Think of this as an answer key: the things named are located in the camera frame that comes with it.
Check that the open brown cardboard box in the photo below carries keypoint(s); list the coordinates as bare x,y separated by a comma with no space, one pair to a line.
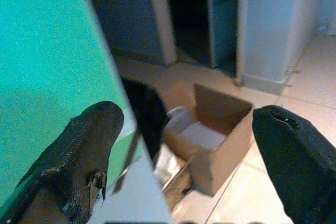
210,140

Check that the green table mat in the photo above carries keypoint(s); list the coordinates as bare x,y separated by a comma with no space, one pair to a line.
50,64

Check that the white door frame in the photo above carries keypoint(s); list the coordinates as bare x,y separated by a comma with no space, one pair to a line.
162,16

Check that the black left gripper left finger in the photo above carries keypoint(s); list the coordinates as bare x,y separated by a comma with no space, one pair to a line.
78,145

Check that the white door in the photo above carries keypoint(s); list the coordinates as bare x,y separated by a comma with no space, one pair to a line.
265,24

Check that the black chair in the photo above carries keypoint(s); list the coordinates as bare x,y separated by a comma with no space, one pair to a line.
147,113

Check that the white table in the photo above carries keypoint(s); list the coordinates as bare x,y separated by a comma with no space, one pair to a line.
141,182

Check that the white paper in box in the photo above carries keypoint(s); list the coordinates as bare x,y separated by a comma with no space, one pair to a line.
202,136

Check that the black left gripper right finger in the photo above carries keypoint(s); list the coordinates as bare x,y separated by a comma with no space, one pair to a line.
294,155

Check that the metal door stopper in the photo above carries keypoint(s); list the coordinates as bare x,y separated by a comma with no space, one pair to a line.
290,73

